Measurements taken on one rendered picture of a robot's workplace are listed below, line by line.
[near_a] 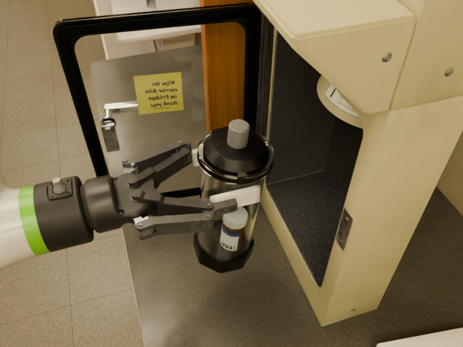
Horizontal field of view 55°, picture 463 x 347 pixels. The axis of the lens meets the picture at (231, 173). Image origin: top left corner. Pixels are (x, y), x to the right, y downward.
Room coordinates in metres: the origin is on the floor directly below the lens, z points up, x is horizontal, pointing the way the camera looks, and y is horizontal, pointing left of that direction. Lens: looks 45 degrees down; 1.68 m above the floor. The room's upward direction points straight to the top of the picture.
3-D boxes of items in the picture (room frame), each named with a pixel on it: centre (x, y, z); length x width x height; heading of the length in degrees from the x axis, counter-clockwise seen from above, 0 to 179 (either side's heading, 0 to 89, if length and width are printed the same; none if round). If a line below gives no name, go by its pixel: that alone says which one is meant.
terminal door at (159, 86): (0.61, 0.10, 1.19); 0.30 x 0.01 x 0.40; 101
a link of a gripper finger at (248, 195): (0.40, -0.01, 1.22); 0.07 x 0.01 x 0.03; 108
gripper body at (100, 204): (0.40, 0.15, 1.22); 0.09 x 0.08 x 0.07; 108
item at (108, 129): (0.58, 0.21, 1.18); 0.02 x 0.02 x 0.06; 11
